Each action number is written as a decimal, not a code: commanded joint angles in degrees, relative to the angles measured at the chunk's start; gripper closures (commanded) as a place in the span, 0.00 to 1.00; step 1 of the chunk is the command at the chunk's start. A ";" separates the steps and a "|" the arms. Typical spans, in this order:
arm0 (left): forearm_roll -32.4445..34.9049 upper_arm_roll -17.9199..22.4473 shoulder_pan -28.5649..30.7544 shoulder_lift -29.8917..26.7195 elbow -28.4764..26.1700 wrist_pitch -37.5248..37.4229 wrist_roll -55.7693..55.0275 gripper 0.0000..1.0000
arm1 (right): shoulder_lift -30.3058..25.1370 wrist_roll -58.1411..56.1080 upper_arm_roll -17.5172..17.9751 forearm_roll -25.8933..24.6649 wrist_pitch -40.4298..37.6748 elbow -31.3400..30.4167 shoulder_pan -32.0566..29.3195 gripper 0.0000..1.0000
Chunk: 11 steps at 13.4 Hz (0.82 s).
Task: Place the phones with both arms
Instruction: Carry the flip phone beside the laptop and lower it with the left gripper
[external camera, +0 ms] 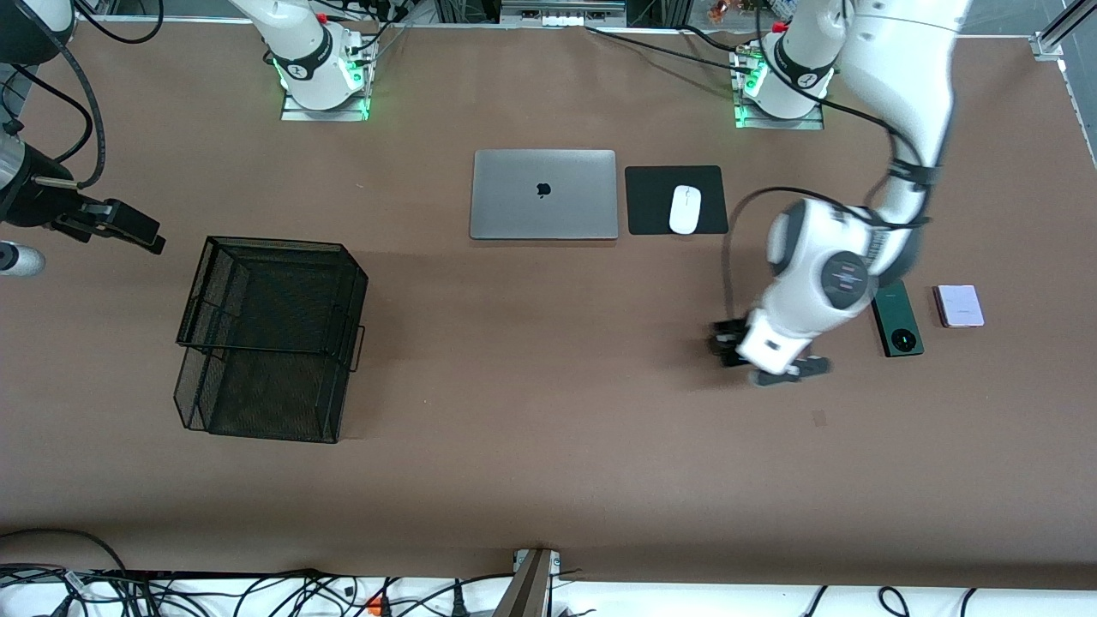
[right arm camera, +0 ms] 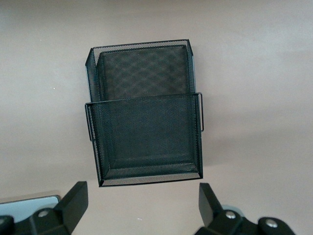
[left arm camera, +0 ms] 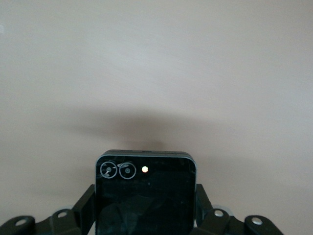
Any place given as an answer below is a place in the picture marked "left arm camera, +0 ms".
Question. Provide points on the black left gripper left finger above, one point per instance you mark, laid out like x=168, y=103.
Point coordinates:
x=61, y=222

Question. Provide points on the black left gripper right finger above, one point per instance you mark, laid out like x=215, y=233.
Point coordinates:
x=225, y=222

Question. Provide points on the black flip phone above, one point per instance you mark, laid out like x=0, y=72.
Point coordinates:
x=146, y=195

